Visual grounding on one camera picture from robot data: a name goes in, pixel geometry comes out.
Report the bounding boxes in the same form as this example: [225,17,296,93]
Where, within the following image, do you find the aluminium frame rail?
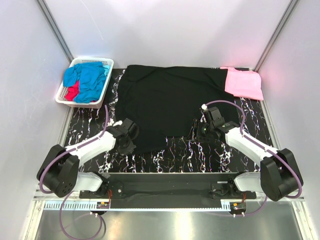
[33,181,306,212]

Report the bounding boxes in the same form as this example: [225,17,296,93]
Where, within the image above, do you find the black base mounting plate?
[79,173,256,211]

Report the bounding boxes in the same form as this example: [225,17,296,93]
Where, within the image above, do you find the blue t-shirt in basket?
[62,61,110,104]

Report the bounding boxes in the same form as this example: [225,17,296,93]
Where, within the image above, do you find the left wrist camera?
[113,118,139,135]

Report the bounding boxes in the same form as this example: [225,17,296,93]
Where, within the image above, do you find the black t-shirt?
[115,65,239,154]

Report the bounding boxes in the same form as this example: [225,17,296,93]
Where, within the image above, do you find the folded pink t-shirt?
[220,66,264,101]

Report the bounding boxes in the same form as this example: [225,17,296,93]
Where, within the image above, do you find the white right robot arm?
[188,104,303,202]

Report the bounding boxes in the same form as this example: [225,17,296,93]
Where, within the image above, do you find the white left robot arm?
[36,118,139,198]

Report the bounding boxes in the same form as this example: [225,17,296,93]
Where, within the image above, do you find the red t-shirt in basket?
[65,81,80,102]

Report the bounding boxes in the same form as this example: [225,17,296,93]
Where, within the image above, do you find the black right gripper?
[186,118,214,144]

